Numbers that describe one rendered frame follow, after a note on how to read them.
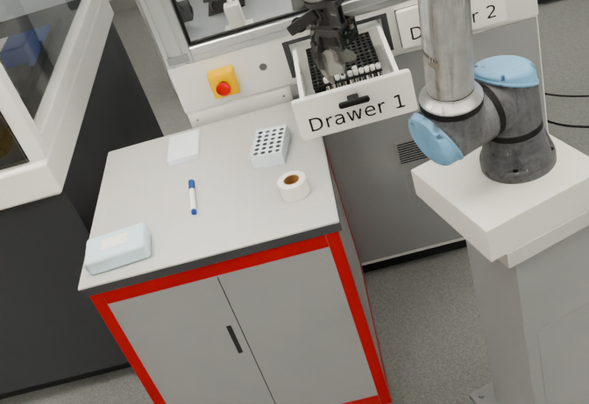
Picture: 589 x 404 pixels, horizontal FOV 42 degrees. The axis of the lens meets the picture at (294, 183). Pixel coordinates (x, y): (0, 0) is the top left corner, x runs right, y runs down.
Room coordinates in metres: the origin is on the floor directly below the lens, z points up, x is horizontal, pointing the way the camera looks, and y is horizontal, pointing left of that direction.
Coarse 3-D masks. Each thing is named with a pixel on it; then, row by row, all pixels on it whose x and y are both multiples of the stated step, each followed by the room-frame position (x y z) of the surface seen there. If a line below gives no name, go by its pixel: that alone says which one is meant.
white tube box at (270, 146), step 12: (264, 132) 1.73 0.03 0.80; (276, 132) 1.71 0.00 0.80; (288, 132) 1.73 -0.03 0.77; (252, 144) 1.69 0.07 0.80; (264, 144) 1.69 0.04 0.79; (276, 144) 1.66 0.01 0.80; (288, 144) 1.69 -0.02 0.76; (252, 156) 1.64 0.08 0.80; (264, 156) 1.63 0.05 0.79; (276, 156) 1.62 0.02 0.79
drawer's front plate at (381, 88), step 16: (368, 80) 1.58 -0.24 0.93; (384, 80) 1.57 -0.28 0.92; (400, 80) 1.56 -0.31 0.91; (320, 96) 1.59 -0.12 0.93; (336, 96) 1.58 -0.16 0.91; (384, 96) 1.57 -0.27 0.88; (400, 96) 1.56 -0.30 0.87; (304, 112) 1.59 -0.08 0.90; (320, 112) 1.59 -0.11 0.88; (336, 112) 1.58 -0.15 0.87; (368, 112) 1.57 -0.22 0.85; (384, 112) 1.57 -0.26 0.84; (400, 112) 1.57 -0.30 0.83; (304, 128) 1.59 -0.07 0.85; (336, 128) 1.58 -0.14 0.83
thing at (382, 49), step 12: (372, 36) 1.92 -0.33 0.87; (384, 36) 1.84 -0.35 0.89; (300, 48) 1.94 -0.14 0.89; (384, 48) 1.80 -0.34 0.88; (300, 60) 1.94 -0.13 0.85; (384, 60) 1.82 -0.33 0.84; (300, 72) 1.80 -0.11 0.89; (384, 72) 1.76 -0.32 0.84; (300, 84) 1.74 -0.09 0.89; (300, 96) 1.68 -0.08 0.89
